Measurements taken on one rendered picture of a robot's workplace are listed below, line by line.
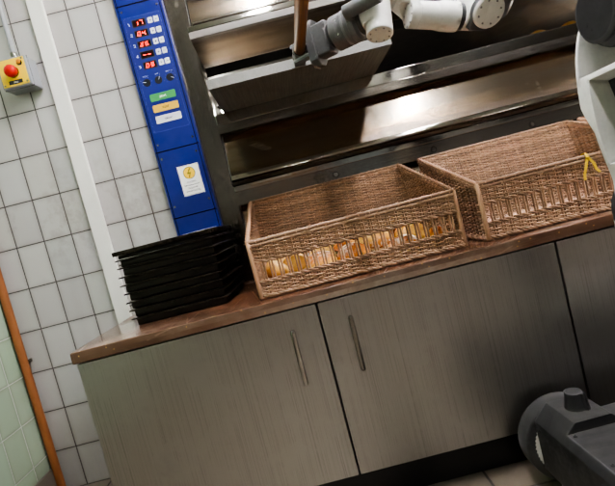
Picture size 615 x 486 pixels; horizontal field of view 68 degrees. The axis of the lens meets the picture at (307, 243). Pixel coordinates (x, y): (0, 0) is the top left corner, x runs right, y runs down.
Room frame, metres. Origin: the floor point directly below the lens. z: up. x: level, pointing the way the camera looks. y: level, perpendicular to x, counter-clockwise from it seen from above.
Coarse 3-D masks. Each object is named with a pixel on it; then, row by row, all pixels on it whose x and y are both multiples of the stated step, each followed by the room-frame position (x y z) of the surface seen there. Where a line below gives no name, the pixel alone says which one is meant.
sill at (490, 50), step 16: (544, 32) 1.65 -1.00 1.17; (560, 32) 1.65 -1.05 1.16; (576, 32) 1.65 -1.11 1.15; (480, 48) 1.65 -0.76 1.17; (496, 48) 1.65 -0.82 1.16; (512, 48) 1.65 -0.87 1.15; (416, 64) 1.65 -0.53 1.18; (432, 64) 1.65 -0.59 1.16; (448, 64) 1.65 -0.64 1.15; (352, 80) 1.65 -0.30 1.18; (368, 80) 1.65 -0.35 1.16; (384, 80) 1.65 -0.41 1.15; (288, 96) 1.65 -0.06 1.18; (304, 96) 1.65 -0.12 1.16; (320, 96) 1.65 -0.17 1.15; (240, 112) 1.65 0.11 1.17; (256, 112) 1.65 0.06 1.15
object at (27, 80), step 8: (16, 56) 1.57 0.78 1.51; (24, 56) 1.58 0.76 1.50; (0, 64) 1.57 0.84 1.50; (8, 64) 1.57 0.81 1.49; (24, 64) 1.57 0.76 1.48; (32, 64) 1.61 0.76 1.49; (0, 72) 1.57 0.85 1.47; (24, 72) 1.57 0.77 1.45; (32, 72) 1.59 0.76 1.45; (8, 80) 1.57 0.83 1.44; (16, 80) 1.57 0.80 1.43; (24, 80) 1.57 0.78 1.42; (32, 80) 1.58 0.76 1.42; (8, 88) 1.57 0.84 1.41; (16, 88) 1.58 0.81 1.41; (24, 88) 1.59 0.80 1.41; (32, 88) 1.61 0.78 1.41; (40, 88) 1.63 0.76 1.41
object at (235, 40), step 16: (320, 0) 1.50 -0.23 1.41; (336, 0) 1.50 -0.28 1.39; (432, 0) 1.63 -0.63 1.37; (256, 16) 1.50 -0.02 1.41; (272, 16) 1.50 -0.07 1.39; (288, 16) 1.51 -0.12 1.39; (320, 16) 1.55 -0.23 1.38; (192, 32) 1.50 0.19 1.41; (208, 32) 1.50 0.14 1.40; (224, 32) 1.50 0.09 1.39; (240, 32) 1.53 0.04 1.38; (256, 32) 1.55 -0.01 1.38; (272, 32) 1.57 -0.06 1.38; (288, 32) 1.60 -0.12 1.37; (208, 48) 1.57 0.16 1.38; (224, 48) 1.60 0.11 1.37; (240, 48) 1.62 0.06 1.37; (256, 48) 1.65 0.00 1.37; (272, 48) 1.67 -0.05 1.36; (208, 64) 1.67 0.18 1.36
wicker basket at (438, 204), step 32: (288, 192) 1.61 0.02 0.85; (320, 192) 1.61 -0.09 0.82; (352, 192) 1.60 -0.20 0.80; (416, 192) 1.47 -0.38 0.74; (448, 192) 1.16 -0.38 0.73; (256, 224) 1.59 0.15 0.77; (288, 224) 1.58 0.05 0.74; (320, 224) 1.15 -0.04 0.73; (352, 224) 1.15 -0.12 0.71; (384, 224) 1.16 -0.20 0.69; (416, 224) 1.16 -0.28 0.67; (448, 224) 1.25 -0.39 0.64; (256, 256) 1.15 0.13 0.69; (288, 256) 1.15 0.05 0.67; (352, 256) 1.16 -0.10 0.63; (384, 256) 1.16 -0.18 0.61; (416, 256) 1.15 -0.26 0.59; (288, 288) 1.15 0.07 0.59
